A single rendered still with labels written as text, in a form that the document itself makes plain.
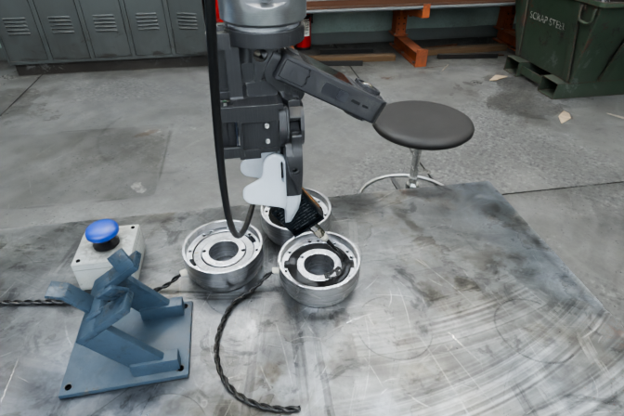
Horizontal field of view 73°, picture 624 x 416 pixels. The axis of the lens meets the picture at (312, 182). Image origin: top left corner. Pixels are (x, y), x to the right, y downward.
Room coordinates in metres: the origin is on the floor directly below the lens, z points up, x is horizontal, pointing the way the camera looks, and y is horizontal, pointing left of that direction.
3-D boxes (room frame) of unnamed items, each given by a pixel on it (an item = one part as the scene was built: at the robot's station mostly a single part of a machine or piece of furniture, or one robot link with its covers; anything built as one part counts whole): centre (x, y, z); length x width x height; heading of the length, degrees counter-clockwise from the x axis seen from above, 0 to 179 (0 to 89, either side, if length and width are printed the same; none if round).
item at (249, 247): (0.42, 0.12, 0.82); 0.08 x 0.08 x 0.02
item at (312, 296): (0.39, -0.01, 0.82); 0.10 x 0.10 x 0.04
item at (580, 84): (3.25, -2.01, 0.35); 1.04 x 0.74 x 0.70; 9
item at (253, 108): (0.38, 0.05, 1.07); 0.09 x 0.08 x 0.12; 101
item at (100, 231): (0.42, 0.27, 0.85); 0.04 x 0.04 x 0.05
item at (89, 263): (0.41, 0.28, 0.82); 0.08 x 0.07 x 0.05; 99
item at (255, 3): (0.38, 0.04, 1.15); 0.08 x 0.08 x 0.05
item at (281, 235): (0.50, 0.02, 0.82); 0.10 x 0.10 x 0.04
